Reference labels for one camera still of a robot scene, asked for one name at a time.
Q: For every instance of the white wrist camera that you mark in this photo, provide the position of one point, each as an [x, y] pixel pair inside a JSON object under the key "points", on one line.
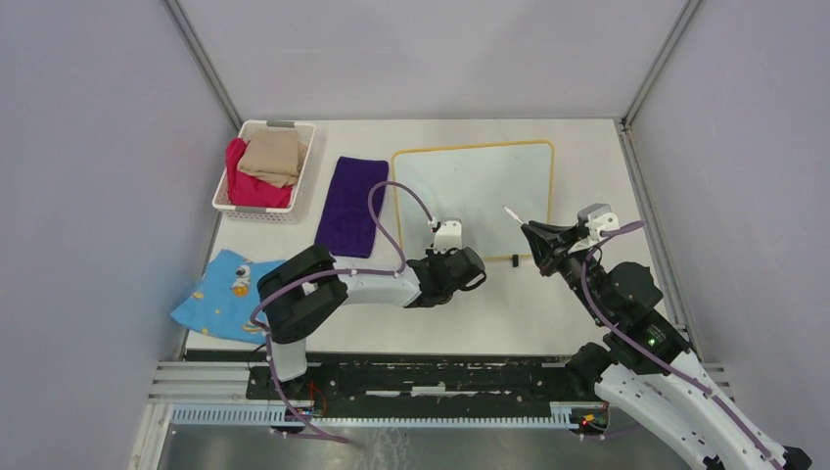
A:
{"points": [[447, 236], [592, 222]]}

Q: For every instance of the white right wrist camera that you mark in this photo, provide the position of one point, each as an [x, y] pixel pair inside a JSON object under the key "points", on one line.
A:
{"points": [[592, 222]]}

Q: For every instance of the pink cloth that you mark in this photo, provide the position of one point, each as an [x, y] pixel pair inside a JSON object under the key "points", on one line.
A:
{"points": [[246, 190]]}

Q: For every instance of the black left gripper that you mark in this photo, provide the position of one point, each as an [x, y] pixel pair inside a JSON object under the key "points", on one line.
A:
{"points": [[433, 257]]}

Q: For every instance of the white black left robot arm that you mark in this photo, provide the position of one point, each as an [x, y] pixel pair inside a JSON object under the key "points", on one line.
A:
{"points": [[299, 295]]}

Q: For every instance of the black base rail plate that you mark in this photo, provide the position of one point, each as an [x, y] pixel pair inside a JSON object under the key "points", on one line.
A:
{"points": [[384, 385]]}

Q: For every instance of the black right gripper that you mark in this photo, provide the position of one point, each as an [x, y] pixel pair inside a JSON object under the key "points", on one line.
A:
{"points": [[546, 255]]}

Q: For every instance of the beige cloth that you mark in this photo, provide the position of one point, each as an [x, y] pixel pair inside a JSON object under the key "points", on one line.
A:
{"points": [[276, 157]]}

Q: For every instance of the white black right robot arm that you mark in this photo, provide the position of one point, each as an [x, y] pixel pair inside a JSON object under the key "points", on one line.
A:
{"points": [[644, 366]]}

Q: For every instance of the white toothed cable duct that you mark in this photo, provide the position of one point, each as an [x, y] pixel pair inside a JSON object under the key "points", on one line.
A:
{"points": [[278, 416]]}

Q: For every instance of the purple towel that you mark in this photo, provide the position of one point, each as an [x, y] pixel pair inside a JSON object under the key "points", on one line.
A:
{"points": [[346, 227]]}

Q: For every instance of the white marker pen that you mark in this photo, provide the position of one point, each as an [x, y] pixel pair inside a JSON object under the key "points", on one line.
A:
{"points": [[513, 215]]}

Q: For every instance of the blue cartoon cloth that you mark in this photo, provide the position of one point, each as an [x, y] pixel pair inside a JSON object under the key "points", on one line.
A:
{"points": [[222, 302]]}

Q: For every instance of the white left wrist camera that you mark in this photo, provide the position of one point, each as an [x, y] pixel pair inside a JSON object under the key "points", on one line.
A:
{"points": [[447, 236]]}

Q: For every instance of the yellow framed whiteboard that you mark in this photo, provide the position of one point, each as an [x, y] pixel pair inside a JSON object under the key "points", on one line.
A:
{"points": [[472, 183]]}

